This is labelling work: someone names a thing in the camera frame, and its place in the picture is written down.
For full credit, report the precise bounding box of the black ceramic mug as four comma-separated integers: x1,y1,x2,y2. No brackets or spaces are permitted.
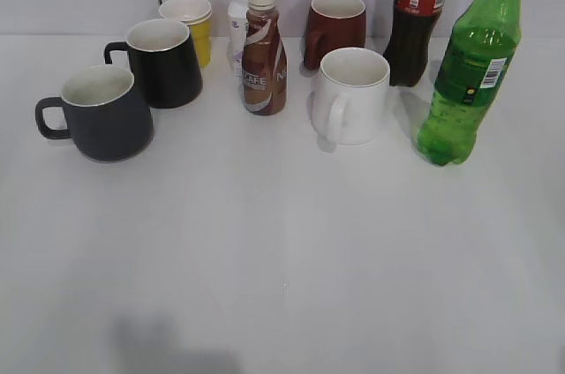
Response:
103,19,203,108

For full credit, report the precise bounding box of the white plastic bottle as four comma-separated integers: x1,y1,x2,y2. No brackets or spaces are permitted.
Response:
228,0,248,78

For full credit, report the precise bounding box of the yellow paper cup stack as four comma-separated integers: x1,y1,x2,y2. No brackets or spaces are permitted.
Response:
158,0,212,68

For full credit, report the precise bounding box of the green soda bottle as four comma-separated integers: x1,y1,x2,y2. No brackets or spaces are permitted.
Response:
416,0,522,166

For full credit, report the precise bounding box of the white ceramic mug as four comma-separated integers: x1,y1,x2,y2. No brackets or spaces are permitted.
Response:
311,47,390,146

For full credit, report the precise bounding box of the brown Nescafe coffee bottle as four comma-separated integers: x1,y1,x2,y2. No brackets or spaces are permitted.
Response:
242,0,287,116

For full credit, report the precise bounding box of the dark red ceramic mug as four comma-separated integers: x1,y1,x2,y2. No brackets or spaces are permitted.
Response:
303,0,366,71

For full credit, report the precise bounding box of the cola bottle red label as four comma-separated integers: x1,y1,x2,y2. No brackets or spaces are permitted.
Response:
384,0,445,87

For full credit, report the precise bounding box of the dark grey ceramic mug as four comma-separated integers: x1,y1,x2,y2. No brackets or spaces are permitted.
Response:
34,64,154,162

